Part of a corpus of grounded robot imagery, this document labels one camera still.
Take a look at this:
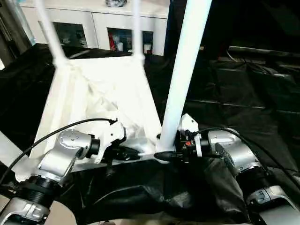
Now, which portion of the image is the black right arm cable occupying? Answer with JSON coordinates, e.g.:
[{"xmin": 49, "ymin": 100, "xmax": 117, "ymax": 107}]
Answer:
[{"xmin": 187, "ymin": 126, "xmax": 300, "ymax": 184}]

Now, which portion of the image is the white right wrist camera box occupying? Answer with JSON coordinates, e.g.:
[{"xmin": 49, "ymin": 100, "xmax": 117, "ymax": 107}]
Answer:
[{"xmin": 177, "ymin": 113, "xmax": 203, "ymax": 158}]

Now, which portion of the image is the silver metal bar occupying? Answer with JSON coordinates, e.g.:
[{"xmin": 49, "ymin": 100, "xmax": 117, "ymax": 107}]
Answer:
[{"xmin": 227, "ymin": 45, "xmax": 300, "ymax": 58}]

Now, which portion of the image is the dark crumpled bundle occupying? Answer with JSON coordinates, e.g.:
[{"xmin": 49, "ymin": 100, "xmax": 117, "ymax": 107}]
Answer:
[{"xmin": 105, "ymin": 0, "xmax": 128, "ymax": 8}]

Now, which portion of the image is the large black screen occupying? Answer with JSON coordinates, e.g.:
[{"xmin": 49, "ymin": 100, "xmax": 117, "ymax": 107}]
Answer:
[{"xmin": 166, "ymin": 0, "xmax": 300, "ymax": 54}]

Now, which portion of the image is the white plastic table top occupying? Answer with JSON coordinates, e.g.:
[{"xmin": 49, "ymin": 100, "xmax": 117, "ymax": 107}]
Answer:
[{"xmin": 14, "ymin": 54, "xmax": 172, "ymax": 183}]

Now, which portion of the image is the grey curtain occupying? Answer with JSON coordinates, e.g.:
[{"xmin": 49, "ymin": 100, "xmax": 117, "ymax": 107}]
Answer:
[{"xmin": 0, "ymin": 0, "xmax": 33, "ymax": 53}]

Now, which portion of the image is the white glass-door cabinet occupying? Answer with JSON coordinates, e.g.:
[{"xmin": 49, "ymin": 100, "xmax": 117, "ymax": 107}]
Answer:
[{"xmin": 19, "ymin": 0, "xmax": 169, "ymax": 56}]

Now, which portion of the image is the black plastic mat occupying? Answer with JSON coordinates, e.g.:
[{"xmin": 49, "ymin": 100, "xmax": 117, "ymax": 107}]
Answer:
[{"xmin": 0, "ymin": 43, "xmax": 300, "ymax": 225}]

